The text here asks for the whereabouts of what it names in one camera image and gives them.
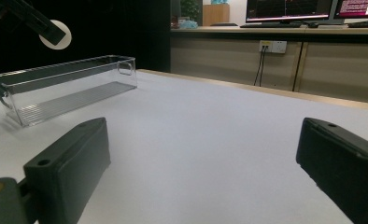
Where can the wooden box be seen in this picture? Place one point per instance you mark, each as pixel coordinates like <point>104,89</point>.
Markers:
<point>215,15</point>

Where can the wide computer monitor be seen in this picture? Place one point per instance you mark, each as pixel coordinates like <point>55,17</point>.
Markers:
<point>288,9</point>

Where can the teal object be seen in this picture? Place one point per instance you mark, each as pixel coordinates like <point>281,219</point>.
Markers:
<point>219,2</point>

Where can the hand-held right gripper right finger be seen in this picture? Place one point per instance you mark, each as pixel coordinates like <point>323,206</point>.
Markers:
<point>344,168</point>

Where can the black mouse pad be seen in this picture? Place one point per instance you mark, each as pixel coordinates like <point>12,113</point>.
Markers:
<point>224,24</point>

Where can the black curtain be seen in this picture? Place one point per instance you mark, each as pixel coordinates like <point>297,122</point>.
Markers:
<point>110,31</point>

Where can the white table cover board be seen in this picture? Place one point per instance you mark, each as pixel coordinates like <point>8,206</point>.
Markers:
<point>197,149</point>

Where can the wooden counter cabinet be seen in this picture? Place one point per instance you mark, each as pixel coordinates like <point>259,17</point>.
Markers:
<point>222,62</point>

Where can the white egg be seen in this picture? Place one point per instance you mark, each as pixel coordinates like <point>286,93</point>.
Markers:
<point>60,46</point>

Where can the green potted plant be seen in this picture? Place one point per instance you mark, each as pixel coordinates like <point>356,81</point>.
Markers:
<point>190,8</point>

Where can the black keyboard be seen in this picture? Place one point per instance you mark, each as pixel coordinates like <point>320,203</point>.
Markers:
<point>364,24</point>
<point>271,25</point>

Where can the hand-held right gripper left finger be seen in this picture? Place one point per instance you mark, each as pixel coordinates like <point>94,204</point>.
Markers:
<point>70,168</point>

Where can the light blue fluffy object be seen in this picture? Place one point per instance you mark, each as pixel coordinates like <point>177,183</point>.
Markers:
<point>188,25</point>

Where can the clear plastic storage container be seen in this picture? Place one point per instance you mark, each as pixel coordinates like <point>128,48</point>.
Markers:
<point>63,93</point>

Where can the computer monitor pink window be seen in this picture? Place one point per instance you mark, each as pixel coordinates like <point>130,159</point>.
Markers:
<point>358,7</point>

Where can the white wall power outlet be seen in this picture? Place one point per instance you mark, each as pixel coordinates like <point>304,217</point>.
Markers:
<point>274,46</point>

